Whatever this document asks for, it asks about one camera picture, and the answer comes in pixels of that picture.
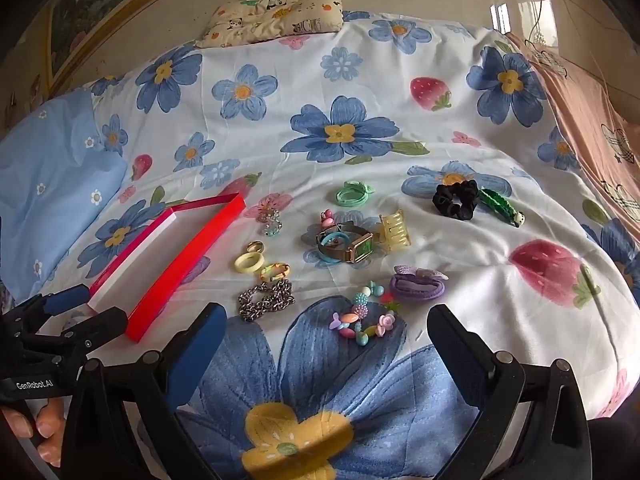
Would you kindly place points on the pink printed blanket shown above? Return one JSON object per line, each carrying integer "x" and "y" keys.
{"x": 575, "y": 110}

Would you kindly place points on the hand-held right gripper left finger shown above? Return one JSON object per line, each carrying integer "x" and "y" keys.
{"x": 200, "y": 350}

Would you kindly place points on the cream panda print pillow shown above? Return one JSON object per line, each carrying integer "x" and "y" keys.
{"x": 280, "y": 10}

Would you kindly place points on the green hair clip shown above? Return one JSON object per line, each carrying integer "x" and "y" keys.
{"x": 495, "y": 202}

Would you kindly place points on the person's left hand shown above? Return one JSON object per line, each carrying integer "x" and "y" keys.
{"x": 45, "y": 430}

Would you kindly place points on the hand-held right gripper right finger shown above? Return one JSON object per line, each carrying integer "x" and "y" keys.
{"x": 460, "y": 355}

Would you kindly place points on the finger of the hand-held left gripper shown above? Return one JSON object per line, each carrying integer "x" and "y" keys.
{"x": 97, "y": 330}
{"x": 65, "y": 300}

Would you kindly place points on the black scrunchie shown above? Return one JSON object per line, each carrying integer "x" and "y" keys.
{"x": 445, "y": 205}

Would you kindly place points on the light blue flowered pillow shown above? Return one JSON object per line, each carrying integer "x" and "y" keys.
{"x": 50, "y": 185}

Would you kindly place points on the red cardboard box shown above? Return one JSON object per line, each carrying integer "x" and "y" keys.
{"x": 200, "y": 245}

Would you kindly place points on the white floral blanket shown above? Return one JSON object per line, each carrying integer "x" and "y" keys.
{"x": 400, "y": 110}

